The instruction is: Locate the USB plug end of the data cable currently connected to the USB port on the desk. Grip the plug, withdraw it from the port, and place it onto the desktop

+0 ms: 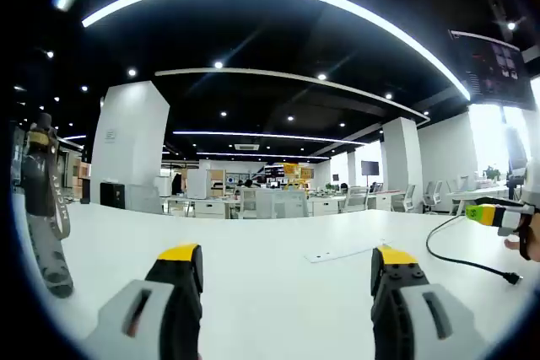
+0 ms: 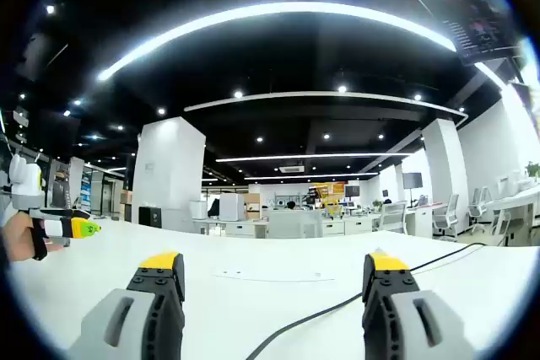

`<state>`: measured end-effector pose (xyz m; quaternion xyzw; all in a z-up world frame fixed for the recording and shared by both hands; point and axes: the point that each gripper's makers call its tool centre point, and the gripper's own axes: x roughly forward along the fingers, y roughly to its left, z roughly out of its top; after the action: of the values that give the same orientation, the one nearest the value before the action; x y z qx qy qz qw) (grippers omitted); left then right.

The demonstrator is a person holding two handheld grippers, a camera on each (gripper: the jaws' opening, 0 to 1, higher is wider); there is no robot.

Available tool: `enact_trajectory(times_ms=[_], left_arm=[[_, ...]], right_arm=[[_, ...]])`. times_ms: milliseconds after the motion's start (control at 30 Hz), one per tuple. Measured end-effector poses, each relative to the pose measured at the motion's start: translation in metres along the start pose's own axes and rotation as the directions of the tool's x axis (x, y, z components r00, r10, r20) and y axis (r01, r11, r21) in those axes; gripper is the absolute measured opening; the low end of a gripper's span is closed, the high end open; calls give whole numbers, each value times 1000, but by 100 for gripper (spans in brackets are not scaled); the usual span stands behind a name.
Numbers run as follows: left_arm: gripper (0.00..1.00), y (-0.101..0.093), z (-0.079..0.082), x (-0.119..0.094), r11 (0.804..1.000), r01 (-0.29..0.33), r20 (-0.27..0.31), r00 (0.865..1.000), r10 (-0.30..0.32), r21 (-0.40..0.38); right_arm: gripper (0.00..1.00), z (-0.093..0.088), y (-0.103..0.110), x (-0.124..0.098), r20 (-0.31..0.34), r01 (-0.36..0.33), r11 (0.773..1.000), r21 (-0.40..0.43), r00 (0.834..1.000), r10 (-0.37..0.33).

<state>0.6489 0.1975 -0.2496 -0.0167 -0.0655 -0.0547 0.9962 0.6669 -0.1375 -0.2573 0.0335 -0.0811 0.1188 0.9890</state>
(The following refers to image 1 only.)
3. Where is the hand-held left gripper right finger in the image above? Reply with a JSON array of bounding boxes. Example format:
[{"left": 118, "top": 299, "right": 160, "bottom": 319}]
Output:
[{"left": 370, "top": 244, "right": 486, "bottom": 360}]

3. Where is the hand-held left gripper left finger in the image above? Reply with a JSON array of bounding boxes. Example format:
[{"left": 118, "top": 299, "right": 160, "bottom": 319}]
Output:
[{"left": 83, "top": 243, "right": 204, "bottom": 360}]

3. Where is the black data cable with USB plug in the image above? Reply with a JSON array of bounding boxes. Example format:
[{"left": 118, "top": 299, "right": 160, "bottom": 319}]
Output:
[{"left": 424, "top": 212, "right": 525, "bottom": 286}]

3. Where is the white desk USB port panel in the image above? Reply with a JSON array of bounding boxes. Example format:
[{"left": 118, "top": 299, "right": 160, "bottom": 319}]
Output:
[{"left": 303, "top": 241, "right": 396, "bottom": 264}]

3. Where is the white desk desktop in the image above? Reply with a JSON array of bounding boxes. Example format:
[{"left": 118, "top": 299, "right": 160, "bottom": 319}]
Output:
[{"left": 12, "top": 201, "right": 540, "bottom": 360}]

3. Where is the grey desk partition screen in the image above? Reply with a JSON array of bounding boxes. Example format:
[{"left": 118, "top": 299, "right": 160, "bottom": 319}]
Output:
[{"left": 255, "top": 189, "right": 309, "bottom": 218}]

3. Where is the person's right hand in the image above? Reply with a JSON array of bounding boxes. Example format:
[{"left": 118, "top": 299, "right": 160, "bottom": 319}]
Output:
[{"left": 504, "top": 212, "right": 540, "bottom": 264}]

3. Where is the black low cabinet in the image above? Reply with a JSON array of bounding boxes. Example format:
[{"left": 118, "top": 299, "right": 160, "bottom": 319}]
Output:
[{"left": 100, "top": 181, "right": 127, "bottom": 209}]

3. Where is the hanging monitor screen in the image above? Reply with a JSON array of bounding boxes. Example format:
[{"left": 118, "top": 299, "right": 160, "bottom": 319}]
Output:
[{"left": 449, "top": 30, "right": 539, "bottom": 110}]

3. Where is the dark screen on stand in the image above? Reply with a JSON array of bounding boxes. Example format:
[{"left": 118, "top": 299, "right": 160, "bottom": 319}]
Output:
[{"left": 360, "top": 160, "right": 380, "bottom": 187}]

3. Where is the white tall appliance cabinet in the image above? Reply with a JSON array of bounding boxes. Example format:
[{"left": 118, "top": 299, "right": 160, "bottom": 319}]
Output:
[{"left": 185, "top": 169, "right": 210, "bottom": 200}]

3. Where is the yellow storage shelving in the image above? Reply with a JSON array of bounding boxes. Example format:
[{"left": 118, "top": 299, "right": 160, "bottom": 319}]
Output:
[{"left": 282, "top": 163, "right": 316, "bottom": 180}]

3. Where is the thin straight ceiling light strip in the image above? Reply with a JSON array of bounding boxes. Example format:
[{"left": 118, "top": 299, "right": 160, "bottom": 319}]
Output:
[{"left": 172, "top": 130, "right": 368, "bottom": 146}]

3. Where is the white curved ceiling trim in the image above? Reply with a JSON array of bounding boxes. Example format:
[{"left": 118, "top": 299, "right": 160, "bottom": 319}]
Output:
[{"left": 154, "top": 67, "right": 431, "bottom": 123}]

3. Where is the group of ceiling spot lights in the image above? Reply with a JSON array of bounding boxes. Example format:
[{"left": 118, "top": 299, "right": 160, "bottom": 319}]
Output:
[{"left": 12, "top": 18, "right": 518, "bottom": 129}]

